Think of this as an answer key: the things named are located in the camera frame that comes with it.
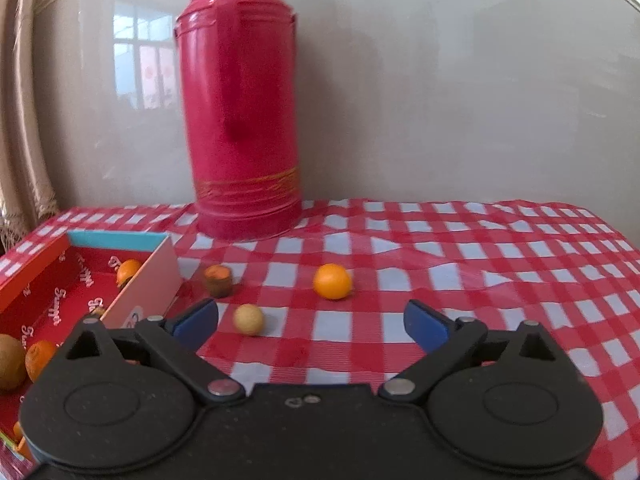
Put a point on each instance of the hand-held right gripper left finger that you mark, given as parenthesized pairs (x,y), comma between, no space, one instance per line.
(195,324)

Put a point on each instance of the beige lace curtain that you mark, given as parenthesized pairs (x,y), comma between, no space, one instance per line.
(20,110)

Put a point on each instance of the orange tangerine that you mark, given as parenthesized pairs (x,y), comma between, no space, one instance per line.
(18,431)
(332,281)
(40,357)
(128,271)

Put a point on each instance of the colourful cardboard box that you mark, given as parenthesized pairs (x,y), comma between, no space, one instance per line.
(60,280)

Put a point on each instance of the small brown fruit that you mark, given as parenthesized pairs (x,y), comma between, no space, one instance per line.
(218,281)

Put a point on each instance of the brown kiwi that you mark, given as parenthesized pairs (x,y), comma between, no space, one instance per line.
(10,362)

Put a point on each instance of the small tan round fruit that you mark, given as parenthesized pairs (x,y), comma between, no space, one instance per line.
(248,318)

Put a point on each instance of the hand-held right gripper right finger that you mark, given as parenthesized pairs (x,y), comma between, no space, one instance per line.
(425,327)

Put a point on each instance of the red checkered tablecloth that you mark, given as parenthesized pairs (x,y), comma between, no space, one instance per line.
(450,270)

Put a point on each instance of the red thermos flask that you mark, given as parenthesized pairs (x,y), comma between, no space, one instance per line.
(240,110)

